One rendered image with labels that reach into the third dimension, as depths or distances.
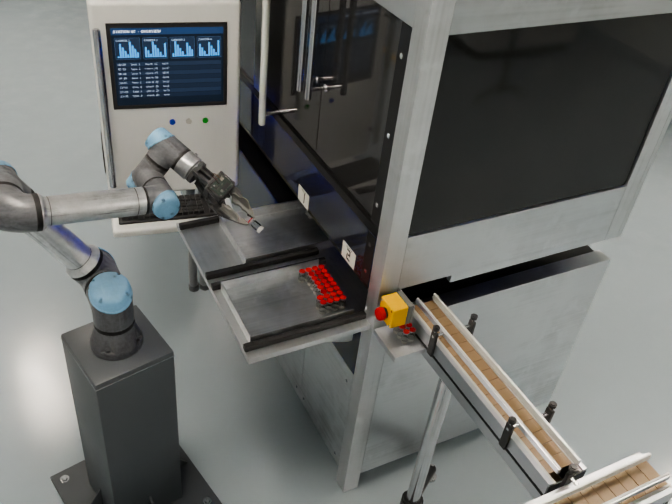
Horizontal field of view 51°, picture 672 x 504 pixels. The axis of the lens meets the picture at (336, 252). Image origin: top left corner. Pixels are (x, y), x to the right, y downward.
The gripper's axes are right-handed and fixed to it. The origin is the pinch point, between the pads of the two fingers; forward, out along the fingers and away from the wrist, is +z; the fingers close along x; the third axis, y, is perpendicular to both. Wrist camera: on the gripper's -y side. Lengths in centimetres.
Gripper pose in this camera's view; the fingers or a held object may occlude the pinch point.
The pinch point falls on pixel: (247, 219)
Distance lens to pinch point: 205.1
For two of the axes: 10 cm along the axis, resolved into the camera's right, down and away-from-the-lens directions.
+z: 7.6, 6.5, 0.3
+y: 2.4, -2.3, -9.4
